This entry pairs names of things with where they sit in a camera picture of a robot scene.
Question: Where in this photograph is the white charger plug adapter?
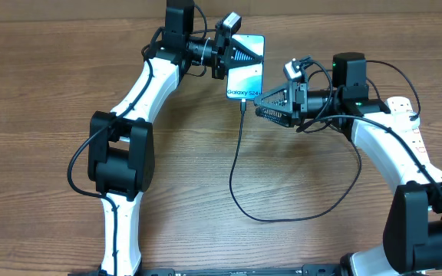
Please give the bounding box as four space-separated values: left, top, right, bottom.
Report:
394 111 421 131

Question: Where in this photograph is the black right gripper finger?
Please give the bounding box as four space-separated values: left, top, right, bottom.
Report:
253 84 291 110
256 107 291 127

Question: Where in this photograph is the white power strip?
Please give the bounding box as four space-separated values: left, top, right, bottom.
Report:
385 97 430 163

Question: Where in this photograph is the blue Galaxy S24 smartphone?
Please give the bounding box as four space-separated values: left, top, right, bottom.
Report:
226 34 266 100

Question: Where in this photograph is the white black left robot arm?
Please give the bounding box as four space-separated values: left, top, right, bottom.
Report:
87 0 266 275

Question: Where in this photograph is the black USB charging cable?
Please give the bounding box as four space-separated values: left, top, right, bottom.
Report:
228 60 422 223

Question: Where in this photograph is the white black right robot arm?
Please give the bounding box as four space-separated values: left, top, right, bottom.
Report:
254 52 442 275

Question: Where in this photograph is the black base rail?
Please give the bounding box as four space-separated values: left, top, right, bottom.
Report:
134 264 349 276

